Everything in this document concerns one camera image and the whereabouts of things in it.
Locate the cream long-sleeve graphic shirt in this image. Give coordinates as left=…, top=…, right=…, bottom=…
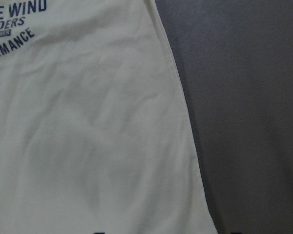
left=0, top=0, right=216, bottom=234

